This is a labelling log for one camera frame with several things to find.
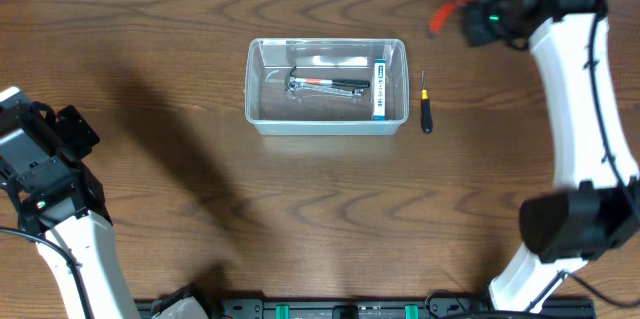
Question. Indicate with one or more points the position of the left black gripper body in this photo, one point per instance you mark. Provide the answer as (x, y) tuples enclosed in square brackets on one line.
[(71, 142)]

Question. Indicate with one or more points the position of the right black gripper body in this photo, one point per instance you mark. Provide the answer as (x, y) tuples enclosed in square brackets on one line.
[(488, 20)]

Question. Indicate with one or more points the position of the orange handled pliers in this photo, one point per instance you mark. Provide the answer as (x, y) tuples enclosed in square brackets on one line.
[(442, 14)]

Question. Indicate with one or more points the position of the black yellow screwdriver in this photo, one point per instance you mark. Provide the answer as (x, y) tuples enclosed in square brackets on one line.
[(426, 120)]

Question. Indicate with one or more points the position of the white blue small box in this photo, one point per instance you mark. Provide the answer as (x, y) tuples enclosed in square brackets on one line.
[(378, 86)]

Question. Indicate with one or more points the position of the silver double ended wrench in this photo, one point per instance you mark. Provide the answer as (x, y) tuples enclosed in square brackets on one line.
[(346, 88)]

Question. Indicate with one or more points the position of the black orange hammer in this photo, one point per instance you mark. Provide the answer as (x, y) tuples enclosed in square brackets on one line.
[(292, 76)]

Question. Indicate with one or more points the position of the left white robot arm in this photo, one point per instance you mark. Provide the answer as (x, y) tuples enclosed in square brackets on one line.
[(60, 204)]

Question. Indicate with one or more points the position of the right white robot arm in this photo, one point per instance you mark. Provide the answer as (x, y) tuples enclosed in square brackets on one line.
[(595, 204)]

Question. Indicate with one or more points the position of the clear plastic container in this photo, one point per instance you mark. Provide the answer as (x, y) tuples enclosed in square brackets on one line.
[(273, 111)]

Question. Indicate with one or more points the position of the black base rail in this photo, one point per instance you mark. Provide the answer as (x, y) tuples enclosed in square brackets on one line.
[(437, 306)]

